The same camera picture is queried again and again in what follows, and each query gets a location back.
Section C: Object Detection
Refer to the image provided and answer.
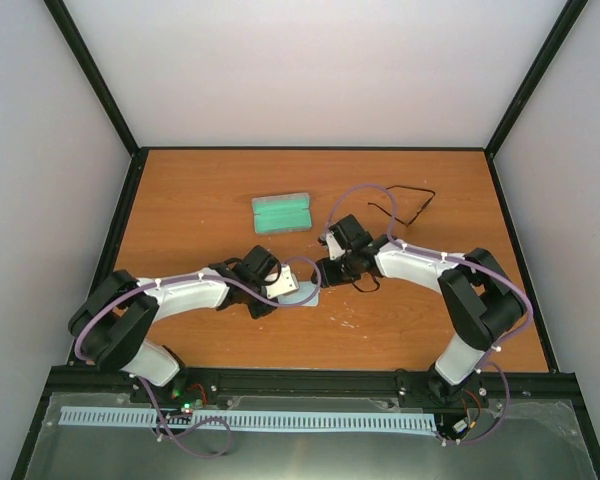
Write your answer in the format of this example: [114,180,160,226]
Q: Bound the blue cleaning cloth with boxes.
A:
[277,281,319,307]

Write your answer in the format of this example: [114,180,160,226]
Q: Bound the grey glasses case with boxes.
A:
[251,192,312,235]

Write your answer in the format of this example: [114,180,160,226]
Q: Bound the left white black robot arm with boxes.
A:
[68,245,281,403]

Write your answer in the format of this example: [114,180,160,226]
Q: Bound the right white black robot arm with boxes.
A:
[312,215,533,405]

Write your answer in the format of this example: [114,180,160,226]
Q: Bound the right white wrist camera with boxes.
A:
[319,230,346,261]

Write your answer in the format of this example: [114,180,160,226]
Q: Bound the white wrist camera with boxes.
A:
[319,230,346,261]
[264,264,300,300]

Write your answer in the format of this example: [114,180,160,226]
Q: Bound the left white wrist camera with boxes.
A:
[264,264,300,300]

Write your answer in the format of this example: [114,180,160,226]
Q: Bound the black frame glasses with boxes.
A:
[387,185,437,228]

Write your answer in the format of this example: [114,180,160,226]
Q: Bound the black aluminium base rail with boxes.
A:
[44,365,579,407]

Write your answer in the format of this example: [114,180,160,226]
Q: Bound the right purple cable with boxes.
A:
[327,182,535,447]

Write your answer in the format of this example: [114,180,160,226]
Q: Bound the purple cable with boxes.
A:
[327,182,535,447]
[73,256,321,459]

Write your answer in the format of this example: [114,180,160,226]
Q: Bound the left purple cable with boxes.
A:
[73,256,321,459]

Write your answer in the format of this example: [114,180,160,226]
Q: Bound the black cage frame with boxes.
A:
[12,0,587,479]

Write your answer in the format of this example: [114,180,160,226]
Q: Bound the blue slotted cable duct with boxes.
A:
[58,406,437,436]

